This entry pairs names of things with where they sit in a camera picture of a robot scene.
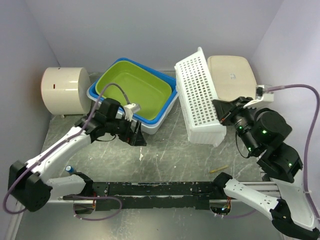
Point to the blue plastic tub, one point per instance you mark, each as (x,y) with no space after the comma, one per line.
(170,80)

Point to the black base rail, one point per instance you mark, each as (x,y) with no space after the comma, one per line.
(199,195)

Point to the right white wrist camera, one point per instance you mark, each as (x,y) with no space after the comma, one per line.
(262,98)

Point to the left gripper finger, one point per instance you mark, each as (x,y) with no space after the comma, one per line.
(137,140)
(137,131)

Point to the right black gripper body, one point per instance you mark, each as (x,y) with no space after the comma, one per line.
(242,118)

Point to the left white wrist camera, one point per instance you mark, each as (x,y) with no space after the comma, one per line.
(130,110)

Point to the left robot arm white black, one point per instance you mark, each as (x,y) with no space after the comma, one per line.
(31,183)

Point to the white perforated basket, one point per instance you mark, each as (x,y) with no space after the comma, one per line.
(196,91)

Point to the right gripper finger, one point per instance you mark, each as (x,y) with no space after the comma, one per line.
(223,108)
(241,101)

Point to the small wooden stick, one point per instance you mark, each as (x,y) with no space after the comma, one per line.
(218,169)

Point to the white plastic tub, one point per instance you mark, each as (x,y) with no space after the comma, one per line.
(147,126)

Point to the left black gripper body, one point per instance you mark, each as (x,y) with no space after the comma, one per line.
(122,129)

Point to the large cream perforated basket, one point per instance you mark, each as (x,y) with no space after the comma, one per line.
(232,77)

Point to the green plastic tub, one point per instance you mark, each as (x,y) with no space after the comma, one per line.
(140,86)

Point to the small blue capped bottle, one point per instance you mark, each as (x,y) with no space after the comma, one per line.
(69,169)

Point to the cream cylindrical appliance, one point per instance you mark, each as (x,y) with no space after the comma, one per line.
(64,90)

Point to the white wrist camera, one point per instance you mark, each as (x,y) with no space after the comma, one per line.
(262,98)
(130,110)

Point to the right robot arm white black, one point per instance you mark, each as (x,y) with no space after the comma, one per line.
(263,133)

